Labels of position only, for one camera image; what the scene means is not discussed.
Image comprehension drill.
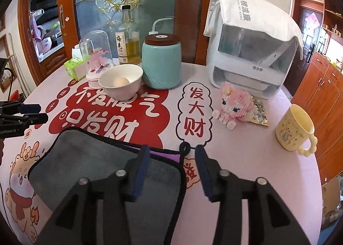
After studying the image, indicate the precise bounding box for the purple grey microfiber towel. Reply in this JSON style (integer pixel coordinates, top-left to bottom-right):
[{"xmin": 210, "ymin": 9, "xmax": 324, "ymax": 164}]
[{"xmin": 29, "ymin": 129, "xmax": 189, "ymax": 244}]

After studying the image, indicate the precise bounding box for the pink cartoon tablecloth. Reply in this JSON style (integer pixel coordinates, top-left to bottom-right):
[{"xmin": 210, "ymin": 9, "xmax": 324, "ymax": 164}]
[{"xmin": 0, "ymin": 58, "xmax": 323, "ymax": 245}]

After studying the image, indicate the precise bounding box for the green tissue pack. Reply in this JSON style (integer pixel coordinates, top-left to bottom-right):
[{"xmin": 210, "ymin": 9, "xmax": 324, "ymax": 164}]
[{"xmin": 64, "ymin": 45, "xmax": 90, "ymax": 81}]

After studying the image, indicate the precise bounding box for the pink block cat figure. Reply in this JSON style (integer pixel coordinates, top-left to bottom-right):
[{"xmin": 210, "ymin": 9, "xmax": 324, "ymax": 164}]
[{"xmin": 212, "ymin": 82, "xmax": 257, "ymax": 130}]

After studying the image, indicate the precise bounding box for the small foil snack packet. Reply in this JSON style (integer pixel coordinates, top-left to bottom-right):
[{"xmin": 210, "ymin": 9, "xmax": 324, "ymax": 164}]
[{"xmin": 249, "ymin": 97, "xmax": 269, "ymax": 126}]

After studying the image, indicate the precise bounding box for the white ceramic bowl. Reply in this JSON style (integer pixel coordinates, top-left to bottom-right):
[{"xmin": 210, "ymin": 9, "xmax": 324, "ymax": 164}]
[{"xmin": 98, "ymin": 64, "xmax": 144, "ymax": 101}]

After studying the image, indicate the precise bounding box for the egg in bowl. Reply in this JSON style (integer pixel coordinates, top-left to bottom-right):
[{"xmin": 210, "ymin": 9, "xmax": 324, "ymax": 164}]
[{"xmin": 113, "ymin": 77, "xmax": 130, "ymax": 88}]

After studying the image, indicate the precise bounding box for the glass dome pink flower ornament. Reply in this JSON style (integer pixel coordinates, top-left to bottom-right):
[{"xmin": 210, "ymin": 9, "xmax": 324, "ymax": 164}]
[{"xmin": 79, "ymin": 30, "xmax": 114, "ymax": 89}]

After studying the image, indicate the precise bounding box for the yellow bear mug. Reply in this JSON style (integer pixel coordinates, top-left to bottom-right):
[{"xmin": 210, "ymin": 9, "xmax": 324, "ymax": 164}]
[{"xmin": 275, "ymin": 104, "xmax": 318, "ymax": 157}]

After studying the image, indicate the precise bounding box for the teal jar with brown lid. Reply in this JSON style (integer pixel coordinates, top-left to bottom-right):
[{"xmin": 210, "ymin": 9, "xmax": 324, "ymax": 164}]
[{"xmin": 141, "ymin": 33, "xmax": 182, "ymax": 90}]

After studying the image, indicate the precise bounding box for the white countertop appliance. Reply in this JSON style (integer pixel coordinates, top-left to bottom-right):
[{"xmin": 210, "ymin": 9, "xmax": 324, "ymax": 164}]
[{"xmin": 206, "ymin": 14, "xmax": 300, "ymax": 99}]

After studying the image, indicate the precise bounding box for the glass oil bottle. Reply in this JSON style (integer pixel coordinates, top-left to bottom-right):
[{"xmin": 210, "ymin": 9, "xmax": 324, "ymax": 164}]
[{"xmin": 115, "ymin": 5, "xmax": 141, "ymax": 65}]

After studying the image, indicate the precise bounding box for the cardboard box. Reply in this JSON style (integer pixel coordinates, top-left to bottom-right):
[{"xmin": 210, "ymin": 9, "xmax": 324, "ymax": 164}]
[{"xmin": 321, "ymin": 176, "xmax": 342, "ymax": 229}]

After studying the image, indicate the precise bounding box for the white cloth appliance cover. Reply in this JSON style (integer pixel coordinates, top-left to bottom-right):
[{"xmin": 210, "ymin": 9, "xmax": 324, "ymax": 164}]
[{"xmin": 203, "ymin": 0, "xmax": 303, "ymax": 50}]

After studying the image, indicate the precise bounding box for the gold ornament glass door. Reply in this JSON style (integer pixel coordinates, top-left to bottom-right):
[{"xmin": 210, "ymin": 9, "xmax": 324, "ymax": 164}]
[{"xmin": 74, "ymin": 0, "xmax": 206, "ymax": 59}]

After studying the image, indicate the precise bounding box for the wooden wall cabinet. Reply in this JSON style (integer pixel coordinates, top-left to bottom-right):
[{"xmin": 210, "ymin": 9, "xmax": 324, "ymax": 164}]
[{"xmin": 291, "ymin": 0, "xmax": 342, "ymax": 184}]

